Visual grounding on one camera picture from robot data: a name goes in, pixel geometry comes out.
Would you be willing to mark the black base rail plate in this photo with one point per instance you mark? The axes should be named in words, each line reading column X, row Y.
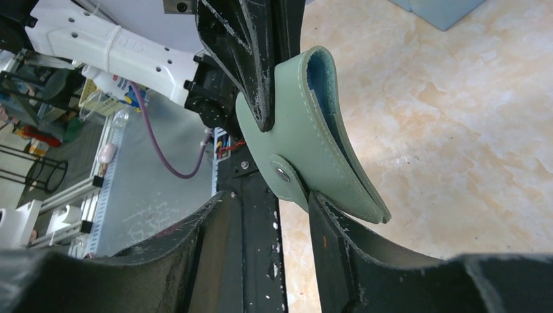
column 254, row 276

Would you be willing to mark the blue three-compartment organizer box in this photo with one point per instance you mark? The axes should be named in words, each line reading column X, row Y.
column 442, row 14

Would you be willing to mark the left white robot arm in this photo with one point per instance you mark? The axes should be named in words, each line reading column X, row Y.
column 63, row 29

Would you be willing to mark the green card holder wallet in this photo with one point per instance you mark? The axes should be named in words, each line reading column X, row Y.
column 308, row 148

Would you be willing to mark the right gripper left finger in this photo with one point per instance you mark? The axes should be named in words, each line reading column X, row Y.
column 177, row 270

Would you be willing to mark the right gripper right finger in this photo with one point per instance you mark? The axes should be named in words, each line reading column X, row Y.
column 358, row 270

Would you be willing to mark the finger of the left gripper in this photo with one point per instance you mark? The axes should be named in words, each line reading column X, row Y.
column 238, row 35

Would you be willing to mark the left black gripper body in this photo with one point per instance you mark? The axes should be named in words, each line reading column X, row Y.
column 212, row 94

